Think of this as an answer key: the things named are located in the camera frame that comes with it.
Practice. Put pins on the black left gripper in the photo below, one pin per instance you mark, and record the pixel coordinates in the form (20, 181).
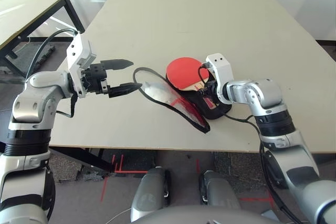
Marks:
(95, 78)

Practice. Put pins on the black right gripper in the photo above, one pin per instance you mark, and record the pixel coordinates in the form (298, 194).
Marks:
(210, 91)

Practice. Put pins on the black red paddle case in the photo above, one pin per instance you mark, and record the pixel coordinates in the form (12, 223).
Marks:
(194, 119)

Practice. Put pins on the red ping-pong paddle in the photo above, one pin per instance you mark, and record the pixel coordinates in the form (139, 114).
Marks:
(183, 73)

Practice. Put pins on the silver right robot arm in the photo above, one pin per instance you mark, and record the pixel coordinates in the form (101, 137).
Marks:
(262, 93)

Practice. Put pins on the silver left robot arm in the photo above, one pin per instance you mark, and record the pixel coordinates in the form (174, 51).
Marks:
(34, 95)

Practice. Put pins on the black foam floor mat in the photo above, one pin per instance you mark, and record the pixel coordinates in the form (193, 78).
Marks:
(31, 53)

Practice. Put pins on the grey robot right leg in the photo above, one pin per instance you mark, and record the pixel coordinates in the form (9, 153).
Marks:
(219, 190)

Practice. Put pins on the grey robot leg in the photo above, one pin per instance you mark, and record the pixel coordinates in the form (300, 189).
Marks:
(149, 190)
(219, 190)

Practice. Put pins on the beige black-framed side table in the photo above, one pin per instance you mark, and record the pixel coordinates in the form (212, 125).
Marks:
(29, 9)

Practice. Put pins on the grey robot left leg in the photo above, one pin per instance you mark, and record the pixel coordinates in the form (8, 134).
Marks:
(149, 190)

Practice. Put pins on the grey robot torso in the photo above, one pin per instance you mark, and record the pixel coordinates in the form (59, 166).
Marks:
(199, 216)

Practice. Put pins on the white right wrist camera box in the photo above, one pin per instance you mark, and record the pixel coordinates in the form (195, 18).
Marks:
(221, 69)

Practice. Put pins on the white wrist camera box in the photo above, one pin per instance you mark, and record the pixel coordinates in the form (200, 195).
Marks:
(77, 56)
(221, 69)

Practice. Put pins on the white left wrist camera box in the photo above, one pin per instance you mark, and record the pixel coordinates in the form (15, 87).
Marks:
(77, 56)

